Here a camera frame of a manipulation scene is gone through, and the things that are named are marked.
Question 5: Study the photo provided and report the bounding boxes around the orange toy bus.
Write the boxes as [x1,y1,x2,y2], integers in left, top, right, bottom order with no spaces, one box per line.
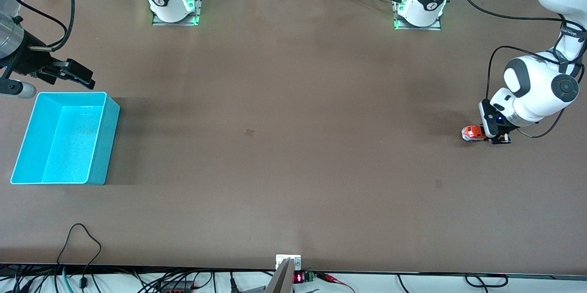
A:
[461,125,487,143]

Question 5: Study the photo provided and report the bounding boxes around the blue plastic box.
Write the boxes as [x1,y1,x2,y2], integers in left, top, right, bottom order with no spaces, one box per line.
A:
[10,92,121,186]

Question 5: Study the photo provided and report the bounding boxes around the black box with orange ports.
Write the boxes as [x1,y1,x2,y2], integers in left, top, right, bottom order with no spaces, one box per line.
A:
[158,281,194,293]

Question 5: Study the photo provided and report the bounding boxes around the red clip leads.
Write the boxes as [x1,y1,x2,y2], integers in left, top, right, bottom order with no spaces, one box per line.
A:
[316,272,356,293]

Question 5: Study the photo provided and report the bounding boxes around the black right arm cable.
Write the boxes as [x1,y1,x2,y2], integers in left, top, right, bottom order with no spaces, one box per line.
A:
[5,0,76,51]

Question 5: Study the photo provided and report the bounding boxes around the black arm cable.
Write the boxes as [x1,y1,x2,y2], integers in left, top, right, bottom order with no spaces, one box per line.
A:
[454,0,587,139]
[5,0,76,51]

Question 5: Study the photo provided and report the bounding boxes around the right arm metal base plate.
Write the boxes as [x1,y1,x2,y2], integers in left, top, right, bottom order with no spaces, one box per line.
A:
[152,0,205,27]

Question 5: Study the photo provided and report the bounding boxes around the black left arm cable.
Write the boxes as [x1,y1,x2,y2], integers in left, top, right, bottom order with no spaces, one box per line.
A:
[454,0,587,139]

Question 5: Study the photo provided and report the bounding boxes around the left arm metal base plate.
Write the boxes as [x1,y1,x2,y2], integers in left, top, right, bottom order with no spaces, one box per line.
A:
[393,0,442,31]

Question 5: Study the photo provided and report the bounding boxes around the black coiled cable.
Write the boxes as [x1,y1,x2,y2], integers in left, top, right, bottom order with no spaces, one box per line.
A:
[464,273,509,288]

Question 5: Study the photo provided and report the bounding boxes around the black looped cable with plug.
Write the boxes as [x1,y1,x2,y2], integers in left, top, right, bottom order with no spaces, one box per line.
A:
[56,223,102,290]

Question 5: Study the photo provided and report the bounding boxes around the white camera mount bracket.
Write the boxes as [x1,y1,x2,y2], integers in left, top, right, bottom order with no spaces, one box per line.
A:
[276,254,302,271]

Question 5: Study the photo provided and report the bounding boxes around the grey camera mount bar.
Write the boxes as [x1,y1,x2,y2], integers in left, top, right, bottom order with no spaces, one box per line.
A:
[265,258,294,293]

